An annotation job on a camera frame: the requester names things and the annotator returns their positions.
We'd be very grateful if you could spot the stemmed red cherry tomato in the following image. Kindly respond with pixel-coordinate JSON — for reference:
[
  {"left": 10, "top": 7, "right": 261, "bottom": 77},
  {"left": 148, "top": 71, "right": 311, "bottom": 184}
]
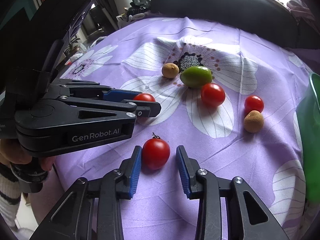
[{"left": 142, "top": 134, "right": 171, "bottom": 170}]

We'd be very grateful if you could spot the brown longan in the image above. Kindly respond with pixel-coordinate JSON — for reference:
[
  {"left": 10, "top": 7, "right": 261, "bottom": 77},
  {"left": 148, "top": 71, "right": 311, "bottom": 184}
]
[
  {"left": 244, "top": 110, "right": 264, "bottom": 133},
  {"left": 162, "top": 63, "right": 179, "bottom": 78}
]

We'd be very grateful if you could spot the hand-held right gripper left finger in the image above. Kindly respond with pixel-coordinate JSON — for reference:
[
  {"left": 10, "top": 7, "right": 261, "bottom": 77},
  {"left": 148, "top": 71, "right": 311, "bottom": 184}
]
[{"left": 29, "top": 145, "right": 143, "bottom": 240}]

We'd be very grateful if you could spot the green plastic bowl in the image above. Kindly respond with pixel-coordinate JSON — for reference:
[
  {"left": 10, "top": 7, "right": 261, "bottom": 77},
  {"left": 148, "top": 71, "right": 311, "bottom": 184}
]
[{"left": 296, "top": 72, "right": 320, "bottom": 203}]

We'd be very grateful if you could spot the green oval jujube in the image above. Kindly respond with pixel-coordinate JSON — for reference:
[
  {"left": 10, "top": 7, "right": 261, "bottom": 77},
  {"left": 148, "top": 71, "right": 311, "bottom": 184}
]
[{"left": 180, "top": 66, "right": 213, "bottom": 89}]

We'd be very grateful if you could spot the potted plant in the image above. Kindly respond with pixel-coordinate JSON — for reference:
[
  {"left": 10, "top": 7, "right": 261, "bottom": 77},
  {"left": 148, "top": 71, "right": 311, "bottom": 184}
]
[{"left": 64, "top": 35, "right": 81, "bottom": 57}]

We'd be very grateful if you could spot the person's left forearm striped sleeve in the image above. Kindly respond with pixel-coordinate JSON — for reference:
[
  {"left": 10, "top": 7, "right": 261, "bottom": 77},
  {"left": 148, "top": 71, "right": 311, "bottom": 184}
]
[{"left": 0, "top": 164, "right": 27, "bottom": 228}]

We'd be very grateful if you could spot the dark clothes pile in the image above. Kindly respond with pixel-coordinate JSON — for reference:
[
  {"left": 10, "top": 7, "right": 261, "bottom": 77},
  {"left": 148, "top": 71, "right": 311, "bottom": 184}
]
[{"left": 124, "top": 0, "right": 152, "bottom": 22}]

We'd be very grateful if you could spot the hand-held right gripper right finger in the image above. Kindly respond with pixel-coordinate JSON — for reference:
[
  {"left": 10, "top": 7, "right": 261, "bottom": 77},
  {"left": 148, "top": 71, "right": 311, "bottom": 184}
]
[{"left": 176, "top": 145, "right": 290, "bottom": 240}]

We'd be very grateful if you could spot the lilac crumpled cloth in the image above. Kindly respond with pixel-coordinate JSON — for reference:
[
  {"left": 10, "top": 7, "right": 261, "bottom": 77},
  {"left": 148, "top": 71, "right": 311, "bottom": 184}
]
[{"left": 286, "top": 0, "right": 318, "bottom": 29}]

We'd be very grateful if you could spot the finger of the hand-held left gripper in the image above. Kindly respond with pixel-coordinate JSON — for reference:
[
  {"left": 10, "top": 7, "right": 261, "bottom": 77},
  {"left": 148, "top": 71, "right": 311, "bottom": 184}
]
[
  {"left": 57, "top": 95, "right": 162, "bottom": 123},
  {"left": 51, "top": 78, "right": 142, "bottom": 101}
]

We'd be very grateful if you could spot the purple floral tablecloth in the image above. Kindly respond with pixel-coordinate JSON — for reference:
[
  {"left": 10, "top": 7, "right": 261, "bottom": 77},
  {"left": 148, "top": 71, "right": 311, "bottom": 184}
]
[{"left": 54, "top": 17, "right": 316, "bottom": 240}]

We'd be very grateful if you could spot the black leather chair back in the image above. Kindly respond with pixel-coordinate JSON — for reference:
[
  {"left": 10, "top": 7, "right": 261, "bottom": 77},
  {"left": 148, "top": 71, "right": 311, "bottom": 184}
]
[{"left": 149, "top": 0, "right": 320, "bottom": 49}]

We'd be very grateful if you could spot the person's left hand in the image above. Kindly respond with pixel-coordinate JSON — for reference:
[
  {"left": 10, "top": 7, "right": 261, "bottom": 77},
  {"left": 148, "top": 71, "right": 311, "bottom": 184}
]
[{"left": 0, "top": 139, "right": 54, "bottom": 172}]

